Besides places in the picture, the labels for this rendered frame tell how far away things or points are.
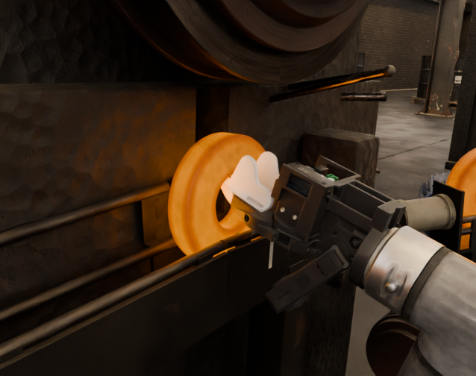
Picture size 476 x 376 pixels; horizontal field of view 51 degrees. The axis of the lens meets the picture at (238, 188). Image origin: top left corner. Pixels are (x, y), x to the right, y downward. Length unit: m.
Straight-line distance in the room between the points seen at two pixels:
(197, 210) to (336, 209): 0.15
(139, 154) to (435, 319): 0.33
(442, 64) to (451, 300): 9.05
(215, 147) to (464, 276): 0.27
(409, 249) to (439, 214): 0.41
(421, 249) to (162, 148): 0.30
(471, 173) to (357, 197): 0.42
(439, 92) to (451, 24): 1.11
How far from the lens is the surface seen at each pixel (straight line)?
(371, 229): 0.48
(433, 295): 0.45
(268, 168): 0.57
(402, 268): 0.46
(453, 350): 0.46
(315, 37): 0.59
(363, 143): 0.76
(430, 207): 0.86
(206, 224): 0.56
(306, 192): 0.49
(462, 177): 0.89
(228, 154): 0.56
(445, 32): 9.47
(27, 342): 0.43
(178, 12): 0.45
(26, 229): 0.49
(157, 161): 0.58
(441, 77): 9.45
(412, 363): 0.50
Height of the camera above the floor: 0.91
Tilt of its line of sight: 15 degrees down
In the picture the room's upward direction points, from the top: 3 degrees clockwise
